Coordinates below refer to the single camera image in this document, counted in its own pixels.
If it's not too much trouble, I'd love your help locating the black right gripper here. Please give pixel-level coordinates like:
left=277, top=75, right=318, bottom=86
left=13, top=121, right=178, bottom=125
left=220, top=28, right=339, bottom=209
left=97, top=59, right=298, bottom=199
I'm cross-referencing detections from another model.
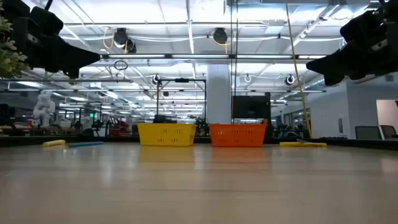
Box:
left=305, top=11, right=398, bottom=87

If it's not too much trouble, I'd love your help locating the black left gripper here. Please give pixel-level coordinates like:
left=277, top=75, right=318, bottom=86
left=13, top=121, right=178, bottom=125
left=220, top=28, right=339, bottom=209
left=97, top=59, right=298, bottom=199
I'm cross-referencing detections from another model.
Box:
left=11, top=6, right=101, bottom=79

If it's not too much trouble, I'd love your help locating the yellow pen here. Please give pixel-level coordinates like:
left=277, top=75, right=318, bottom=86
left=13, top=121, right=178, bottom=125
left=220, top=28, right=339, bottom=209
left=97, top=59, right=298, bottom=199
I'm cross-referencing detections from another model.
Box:
left=42, top=139, right=67, bottom=148
left=279, top=141, right=328, bottom=148

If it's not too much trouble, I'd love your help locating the blue pencil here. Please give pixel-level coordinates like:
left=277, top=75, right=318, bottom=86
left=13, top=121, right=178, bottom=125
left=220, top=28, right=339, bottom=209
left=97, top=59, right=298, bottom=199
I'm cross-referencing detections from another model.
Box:
left=68, top=141, right=104, bottom=148

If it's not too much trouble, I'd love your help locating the white humanoid robot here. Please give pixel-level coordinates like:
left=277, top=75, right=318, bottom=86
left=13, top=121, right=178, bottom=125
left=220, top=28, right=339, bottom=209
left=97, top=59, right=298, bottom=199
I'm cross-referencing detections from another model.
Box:
left=32, top=90, right=56, bottom=128

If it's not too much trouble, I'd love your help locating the green artificial plant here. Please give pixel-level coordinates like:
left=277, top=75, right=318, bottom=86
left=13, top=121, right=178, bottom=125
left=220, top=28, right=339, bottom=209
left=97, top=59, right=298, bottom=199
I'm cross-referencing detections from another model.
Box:
left=0, top=2, right=31, bottom=79

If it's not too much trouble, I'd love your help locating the grey office chair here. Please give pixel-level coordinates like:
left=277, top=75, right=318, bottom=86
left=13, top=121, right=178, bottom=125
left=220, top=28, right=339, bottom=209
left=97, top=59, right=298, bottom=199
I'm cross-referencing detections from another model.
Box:
left=379, top=124, right=398, bottom=139
left=354, top=125, right=382, bottom=141

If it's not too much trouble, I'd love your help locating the red equipment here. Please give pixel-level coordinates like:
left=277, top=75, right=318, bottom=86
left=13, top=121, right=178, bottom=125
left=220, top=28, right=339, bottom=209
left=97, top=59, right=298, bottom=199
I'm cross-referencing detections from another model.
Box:
left=110, top=119, right=131, bottom=136

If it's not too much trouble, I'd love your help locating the yellow plastic basket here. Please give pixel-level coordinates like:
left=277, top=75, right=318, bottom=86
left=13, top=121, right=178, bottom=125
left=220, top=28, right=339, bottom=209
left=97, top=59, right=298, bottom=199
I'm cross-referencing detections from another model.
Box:
left=137, top=123, right=197, bottom=147

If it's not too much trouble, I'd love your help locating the white building column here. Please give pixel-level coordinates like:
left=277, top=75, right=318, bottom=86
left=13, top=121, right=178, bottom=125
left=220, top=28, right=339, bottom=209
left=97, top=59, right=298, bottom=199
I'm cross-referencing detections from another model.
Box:
left=206, top=63, right=233, bottom=124

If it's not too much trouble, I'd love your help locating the linear ceiling light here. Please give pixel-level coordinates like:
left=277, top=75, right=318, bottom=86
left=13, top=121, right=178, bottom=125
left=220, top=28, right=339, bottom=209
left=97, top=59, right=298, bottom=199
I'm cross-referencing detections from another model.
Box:
left=101, top=54, right=326, bottom=60

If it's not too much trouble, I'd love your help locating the orange plastic basket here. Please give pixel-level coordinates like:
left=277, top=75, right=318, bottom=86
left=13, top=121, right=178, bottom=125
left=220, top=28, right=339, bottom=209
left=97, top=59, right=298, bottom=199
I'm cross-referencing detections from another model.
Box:
left=208, top=123, right=267, bottom=148

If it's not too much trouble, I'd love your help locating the hanging black cable loop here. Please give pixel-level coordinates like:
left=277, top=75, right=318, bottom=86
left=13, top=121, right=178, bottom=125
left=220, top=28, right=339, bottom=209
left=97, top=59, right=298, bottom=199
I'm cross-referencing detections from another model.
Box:
left=113, top=59, right=129, bottom=71

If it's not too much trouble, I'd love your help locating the yellow cable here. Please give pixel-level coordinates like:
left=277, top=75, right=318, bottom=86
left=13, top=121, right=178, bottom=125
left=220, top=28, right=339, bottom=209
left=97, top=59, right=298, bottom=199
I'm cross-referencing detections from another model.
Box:
left=284, top=0, right=313, bottom=139

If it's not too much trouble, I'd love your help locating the black wall screen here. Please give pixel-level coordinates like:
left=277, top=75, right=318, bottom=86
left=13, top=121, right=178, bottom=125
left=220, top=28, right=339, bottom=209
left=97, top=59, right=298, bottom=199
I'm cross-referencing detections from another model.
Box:
left=231, top=95, right=272, bottom=120

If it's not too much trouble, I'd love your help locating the black gantry frame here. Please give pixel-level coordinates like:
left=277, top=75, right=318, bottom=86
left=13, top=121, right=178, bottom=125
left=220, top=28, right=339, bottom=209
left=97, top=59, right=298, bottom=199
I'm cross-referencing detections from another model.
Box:
left=156, top=78, right=207, bottom=124

